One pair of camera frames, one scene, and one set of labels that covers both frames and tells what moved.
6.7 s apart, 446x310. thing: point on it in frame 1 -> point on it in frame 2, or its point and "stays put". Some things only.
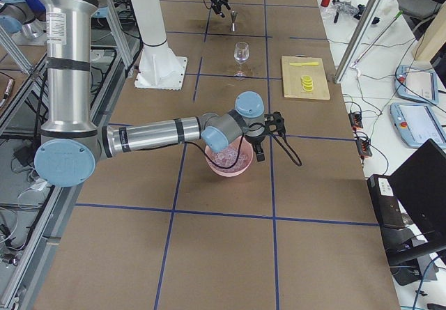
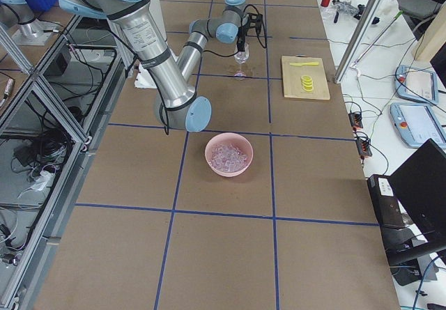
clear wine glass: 241,52 stays put
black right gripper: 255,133 -> 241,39
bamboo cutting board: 292,78 stays put
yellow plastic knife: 303,63 stays put
